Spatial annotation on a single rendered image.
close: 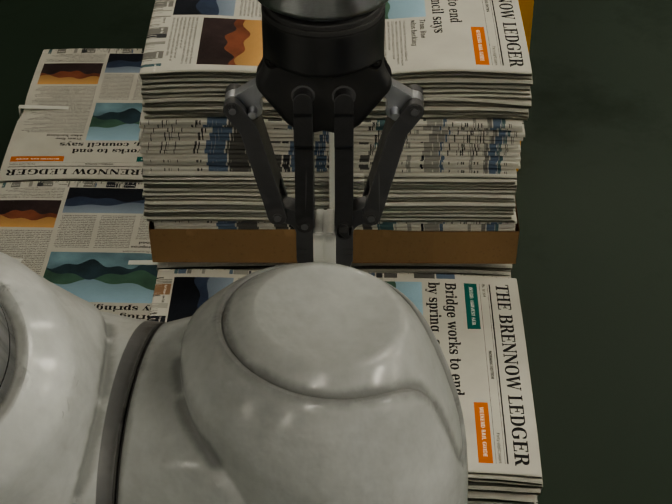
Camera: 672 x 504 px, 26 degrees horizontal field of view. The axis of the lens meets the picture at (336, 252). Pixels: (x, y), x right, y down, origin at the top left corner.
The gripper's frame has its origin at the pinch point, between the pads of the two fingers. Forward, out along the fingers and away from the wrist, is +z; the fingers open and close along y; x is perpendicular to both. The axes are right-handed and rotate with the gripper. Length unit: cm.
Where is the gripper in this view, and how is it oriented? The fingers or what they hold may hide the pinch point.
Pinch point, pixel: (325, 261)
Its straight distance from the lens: 99.8
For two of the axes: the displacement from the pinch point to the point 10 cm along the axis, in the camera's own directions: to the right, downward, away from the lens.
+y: -10.0, -0.1, 0.1
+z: 0.0, 8.0, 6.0
